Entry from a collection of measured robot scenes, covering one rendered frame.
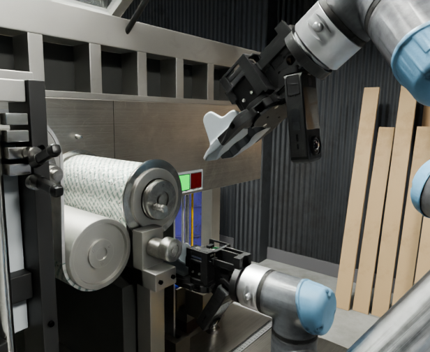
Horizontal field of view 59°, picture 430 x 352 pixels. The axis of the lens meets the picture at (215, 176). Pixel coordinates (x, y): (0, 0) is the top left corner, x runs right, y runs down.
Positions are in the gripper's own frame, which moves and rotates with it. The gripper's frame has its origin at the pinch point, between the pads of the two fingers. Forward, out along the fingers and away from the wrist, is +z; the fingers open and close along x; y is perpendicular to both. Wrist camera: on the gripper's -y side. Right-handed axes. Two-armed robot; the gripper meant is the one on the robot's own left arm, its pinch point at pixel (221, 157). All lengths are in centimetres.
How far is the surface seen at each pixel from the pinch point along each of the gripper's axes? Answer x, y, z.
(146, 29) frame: -30, 55, 20
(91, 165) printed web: 1.8, 17.3, 27.1
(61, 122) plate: -2, 35, 36
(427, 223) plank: -234, -43, 46
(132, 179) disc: 3.2, 7.1, 16.3
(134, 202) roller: 3.5, 3.6, 18.5
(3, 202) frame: 29.7, 1.2, 5.6
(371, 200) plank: -242, -11, 71
